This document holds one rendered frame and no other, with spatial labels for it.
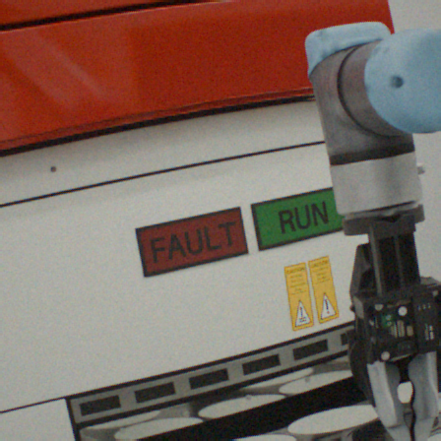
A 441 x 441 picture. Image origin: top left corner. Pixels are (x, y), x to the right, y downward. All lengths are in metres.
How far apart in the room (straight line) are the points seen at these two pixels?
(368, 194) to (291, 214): 0.36
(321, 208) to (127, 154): 0.23
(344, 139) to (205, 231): 0.33
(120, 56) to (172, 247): 0.20
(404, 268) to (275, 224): 0.35
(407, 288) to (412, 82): 0.19
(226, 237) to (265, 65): 0.18
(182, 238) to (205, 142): 0.10
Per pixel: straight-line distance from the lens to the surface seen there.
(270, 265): 1.31
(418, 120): 0.86
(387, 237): 0.99
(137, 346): 1.24
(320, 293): 1.35
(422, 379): 1.04
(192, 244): 1.27
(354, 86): 0.92
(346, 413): 1.26
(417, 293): 0.97
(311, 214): 1.34
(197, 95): 1.23
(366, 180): 0.97
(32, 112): 1.15
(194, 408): 1.26
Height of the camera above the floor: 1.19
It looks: 3 degrees down
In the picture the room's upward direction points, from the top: 11 degrees counter-clockwise
